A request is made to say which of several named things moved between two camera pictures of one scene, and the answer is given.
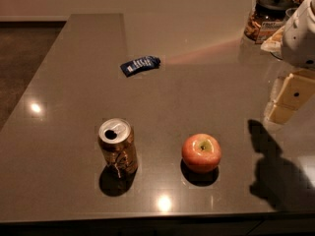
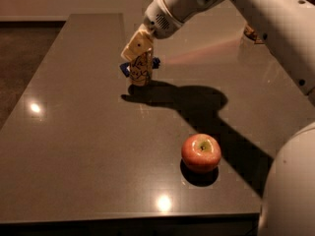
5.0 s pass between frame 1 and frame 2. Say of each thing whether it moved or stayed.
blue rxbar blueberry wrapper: stayed
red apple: stayed
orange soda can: moved
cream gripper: moved
